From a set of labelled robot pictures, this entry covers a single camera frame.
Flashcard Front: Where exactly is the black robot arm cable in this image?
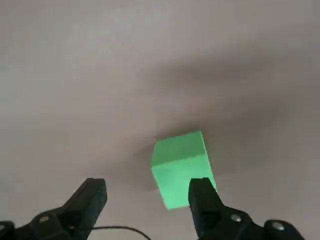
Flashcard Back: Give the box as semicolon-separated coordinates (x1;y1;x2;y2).
92;225;152;240

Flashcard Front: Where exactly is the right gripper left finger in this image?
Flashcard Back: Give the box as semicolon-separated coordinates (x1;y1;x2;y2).
0;177;109;240

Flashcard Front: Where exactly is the green square foam block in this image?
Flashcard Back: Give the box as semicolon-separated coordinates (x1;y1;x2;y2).
151;129;218;211

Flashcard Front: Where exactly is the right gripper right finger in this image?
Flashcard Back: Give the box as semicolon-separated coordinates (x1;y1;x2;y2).
187;177;305;240

